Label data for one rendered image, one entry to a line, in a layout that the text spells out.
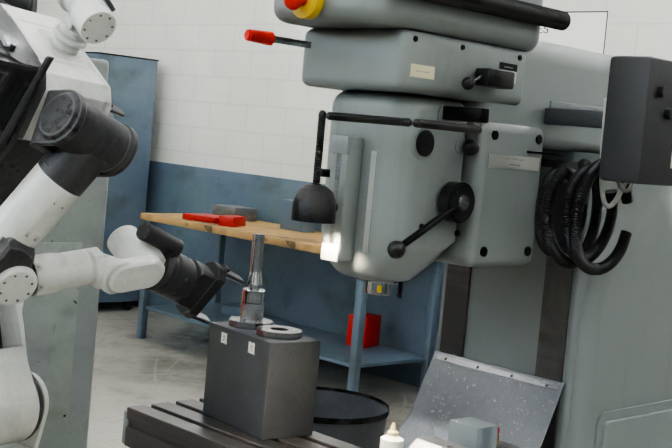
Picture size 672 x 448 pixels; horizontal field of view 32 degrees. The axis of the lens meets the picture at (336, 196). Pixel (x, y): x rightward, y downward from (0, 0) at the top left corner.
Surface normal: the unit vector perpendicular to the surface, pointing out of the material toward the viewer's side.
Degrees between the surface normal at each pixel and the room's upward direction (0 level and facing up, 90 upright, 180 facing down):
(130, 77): 90
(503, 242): 90
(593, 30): 90
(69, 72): 34
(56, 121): 68
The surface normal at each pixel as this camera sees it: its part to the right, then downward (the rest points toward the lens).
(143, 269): 0.54, 0.54
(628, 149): -0.71, -0.03
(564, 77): 0.70, 0.10
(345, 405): -0.43, -0.06
